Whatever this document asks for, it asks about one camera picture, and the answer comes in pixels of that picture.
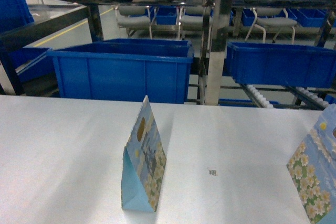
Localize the flower gift bag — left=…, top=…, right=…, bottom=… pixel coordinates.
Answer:
left=287, top=104, right=335, bottom=223
left=121, top=96, right=167, bottom=212

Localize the large blue bin behind table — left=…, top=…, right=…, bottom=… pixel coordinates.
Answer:
left=47, top=41, right=194, bottom=104

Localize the small square marker sticker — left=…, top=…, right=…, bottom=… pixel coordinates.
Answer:
left=209, top=169, right=218, bottom=176

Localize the grey chair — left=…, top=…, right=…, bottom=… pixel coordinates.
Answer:
left=115, top=5, right=156, bottom=39

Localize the right blue bin on rollers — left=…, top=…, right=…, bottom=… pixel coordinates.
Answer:
left=226, top=42, right=335, bottom=88

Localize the steel rack upright post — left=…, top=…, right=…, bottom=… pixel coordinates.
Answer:
left=205, top=0, right=232, bottom=106

